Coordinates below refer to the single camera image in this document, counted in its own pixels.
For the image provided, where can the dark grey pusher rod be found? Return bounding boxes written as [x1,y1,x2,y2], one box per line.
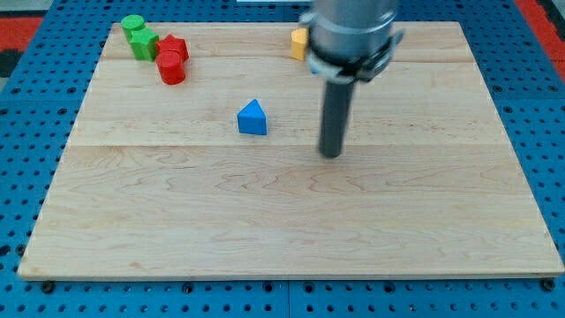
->
[319,81,355,158]

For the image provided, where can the blue triangle block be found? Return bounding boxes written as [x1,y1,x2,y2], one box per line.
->
[237,99,267,135]

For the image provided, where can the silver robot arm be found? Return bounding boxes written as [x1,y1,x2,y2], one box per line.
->
[300,0,403,158]

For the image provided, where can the yellow block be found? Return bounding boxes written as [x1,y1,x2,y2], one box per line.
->
[290,28,309,61]

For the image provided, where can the red cylinder block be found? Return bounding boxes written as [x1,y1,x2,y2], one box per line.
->
[155,51,185,85]

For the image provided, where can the red star block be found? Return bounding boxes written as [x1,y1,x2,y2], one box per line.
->
[155,34,190,61]

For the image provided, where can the light wooden board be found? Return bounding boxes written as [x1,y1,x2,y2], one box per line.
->
[19,22,564,281]

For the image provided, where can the green star block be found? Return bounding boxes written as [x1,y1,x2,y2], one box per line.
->
[129,27,159,61]

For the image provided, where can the green cylinder block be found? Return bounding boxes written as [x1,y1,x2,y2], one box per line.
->
[120,14,145,42]

